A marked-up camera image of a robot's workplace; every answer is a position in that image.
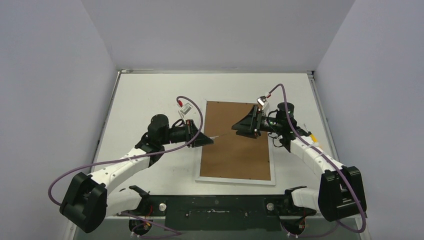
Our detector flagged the purple cable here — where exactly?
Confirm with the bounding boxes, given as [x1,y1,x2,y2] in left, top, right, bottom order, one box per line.
[266,83,368,234]
[48,95,204,207]

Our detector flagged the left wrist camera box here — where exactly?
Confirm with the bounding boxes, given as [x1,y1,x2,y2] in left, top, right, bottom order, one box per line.
[178,102,193,121]

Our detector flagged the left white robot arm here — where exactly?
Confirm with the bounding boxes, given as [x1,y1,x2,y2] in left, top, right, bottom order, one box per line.
[59,114,214,233]

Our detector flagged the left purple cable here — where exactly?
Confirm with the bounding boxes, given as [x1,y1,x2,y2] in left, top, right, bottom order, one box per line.
[48,95,204,207]

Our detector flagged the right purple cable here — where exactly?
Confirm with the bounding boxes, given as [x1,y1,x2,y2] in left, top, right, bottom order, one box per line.
[266,83,368,234]

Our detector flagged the yellow handled screwdriver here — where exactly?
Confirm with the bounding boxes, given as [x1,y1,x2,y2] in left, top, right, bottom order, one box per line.
[303,123,319,144]

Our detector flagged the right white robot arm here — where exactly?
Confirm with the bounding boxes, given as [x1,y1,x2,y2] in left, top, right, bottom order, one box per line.
[231,102,367,222]

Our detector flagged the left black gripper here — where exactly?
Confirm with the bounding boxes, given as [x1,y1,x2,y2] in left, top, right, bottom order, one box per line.
[160,119,214,148]

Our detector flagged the white picture frame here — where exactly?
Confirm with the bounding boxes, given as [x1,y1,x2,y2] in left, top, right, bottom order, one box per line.
[196,100,276,186]

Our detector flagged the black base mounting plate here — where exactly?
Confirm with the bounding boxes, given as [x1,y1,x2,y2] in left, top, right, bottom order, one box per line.
[130,194,317,231]

